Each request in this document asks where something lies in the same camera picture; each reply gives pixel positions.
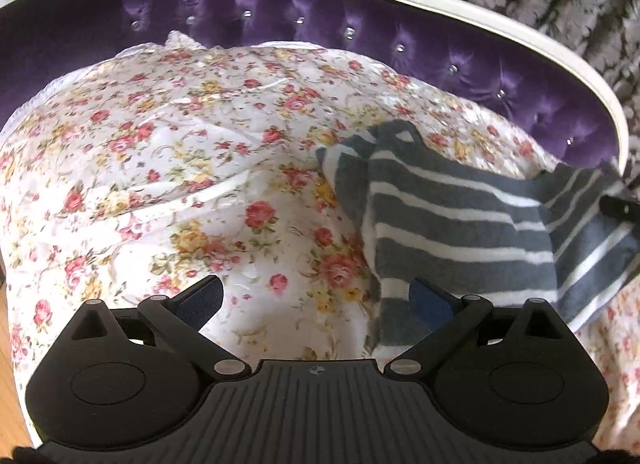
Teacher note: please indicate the grey white striped sweater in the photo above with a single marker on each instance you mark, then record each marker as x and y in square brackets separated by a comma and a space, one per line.
[450, 224]

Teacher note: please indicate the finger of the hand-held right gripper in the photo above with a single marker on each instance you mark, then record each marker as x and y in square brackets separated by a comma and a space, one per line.
[620, 207]

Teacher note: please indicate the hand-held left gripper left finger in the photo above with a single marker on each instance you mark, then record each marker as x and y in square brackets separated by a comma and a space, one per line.
[200, 300]

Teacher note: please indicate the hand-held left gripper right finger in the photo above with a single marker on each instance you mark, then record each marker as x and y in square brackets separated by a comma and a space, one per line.
[430, 303]

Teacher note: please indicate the dark purple velvet cushion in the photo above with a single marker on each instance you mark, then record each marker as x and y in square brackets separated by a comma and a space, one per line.
[50, 39]

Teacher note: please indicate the floral printed blanket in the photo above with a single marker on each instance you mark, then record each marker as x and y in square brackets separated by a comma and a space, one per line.
[150, 144]

